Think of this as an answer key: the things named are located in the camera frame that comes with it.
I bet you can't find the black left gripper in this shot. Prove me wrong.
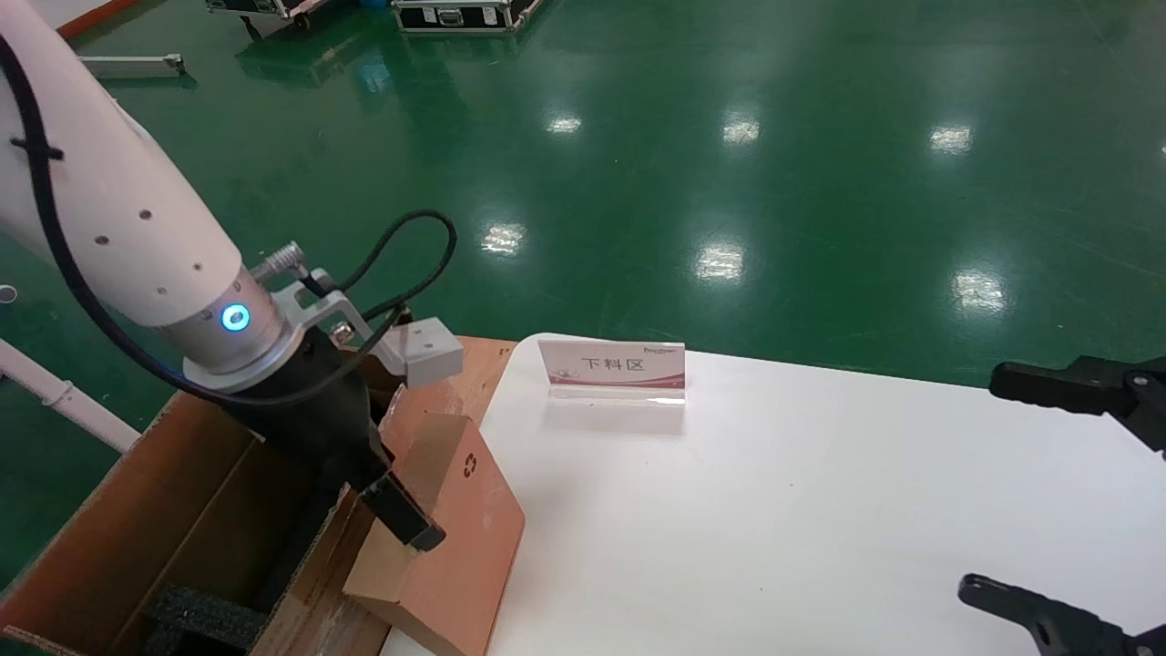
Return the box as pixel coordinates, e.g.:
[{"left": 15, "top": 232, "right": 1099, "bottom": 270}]
[{"left": 219, "top": 328, "right": 448, "bottom": 553}]

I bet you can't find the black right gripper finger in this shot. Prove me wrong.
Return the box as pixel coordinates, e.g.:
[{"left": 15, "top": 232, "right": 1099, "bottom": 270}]
[
  {"left": 957, "top": 574, "right": 1166, "bottom": 656},
  {"left": 988, "top": 355, "right": 1166, "bottom": 453}
]

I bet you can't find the small cardboard box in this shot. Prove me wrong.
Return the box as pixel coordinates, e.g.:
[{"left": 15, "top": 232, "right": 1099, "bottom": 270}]
[{"left": 343, "top": 413, "right": 527, "bottom": 656}]

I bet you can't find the large cardboard box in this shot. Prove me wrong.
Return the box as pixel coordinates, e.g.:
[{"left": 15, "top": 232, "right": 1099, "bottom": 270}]
[{"left": 0, "top": 334, "right": 520, "bottom": 656}]

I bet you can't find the black foam block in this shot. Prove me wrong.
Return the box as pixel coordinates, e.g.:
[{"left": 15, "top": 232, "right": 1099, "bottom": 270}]
[{"left": 146, "top": 586, "right": 271, "bottom": 652}]

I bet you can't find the acrylic sign with Chinese text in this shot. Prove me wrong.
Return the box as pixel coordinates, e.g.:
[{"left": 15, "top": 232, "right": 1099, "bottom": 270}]
[{"left": 537, "top": 339, "right": 687, "bottom": 407}]

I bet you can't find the white pipe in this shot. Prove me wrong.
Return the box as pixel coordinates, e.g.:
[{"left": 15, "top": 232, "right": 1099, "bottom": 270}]
[{"left": 0, "top": 339, "right": 143, "bottom": 455}]

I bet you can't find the grey metal floor stand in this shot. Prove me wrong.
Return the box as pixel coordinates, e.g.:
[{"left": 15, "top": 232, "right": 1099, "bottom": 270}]
[{"left": 80, "top": 54, "right": 187, "bottom": 81}]

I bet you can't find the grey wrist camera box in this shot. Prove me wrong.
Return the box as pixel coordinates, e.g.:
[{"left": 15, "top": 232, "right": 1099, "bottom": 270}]
[{"left": 373, "top": 316, "right": 465, "bottom": 391}]

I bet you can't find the silver camera mount bracket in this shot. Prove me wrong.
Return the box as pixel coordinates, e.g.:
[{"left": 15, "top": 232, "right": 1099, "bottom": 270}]
[{"left": 269, "top": 267, "right": 411, "bottom": 367}]

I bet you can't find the thick black looped cable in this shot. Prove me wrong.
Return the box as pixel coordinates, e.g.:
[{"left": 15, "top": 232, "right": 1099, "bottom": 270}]
[{"left": 301, "top": 210, "right": 458, "bottom": 320}]

